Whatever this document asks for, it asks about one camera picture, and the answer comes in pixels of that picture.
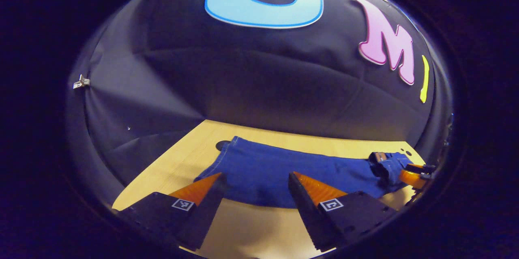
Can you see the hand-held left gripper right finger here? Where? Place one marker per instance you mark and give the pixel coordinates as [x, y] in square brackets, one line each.
[308, 218]

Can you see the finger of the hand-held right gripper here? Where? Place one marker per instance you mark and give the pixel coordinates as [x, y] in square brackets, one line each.
[411, 178]

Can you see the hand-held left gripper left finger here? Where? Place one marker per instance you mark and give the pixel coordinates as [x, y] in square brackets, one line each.
[200, 214]

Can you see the blue jeans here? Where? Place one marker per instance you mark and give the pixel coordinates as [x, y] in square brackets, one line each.
[263, 170]

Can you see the black backdrop cloth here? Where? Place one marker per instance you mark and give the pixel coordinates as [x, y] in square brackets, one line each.
[243, 68]

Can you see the silver binder clip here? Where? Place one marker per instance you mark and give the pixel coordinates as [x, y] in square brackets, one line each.
[81, 82]

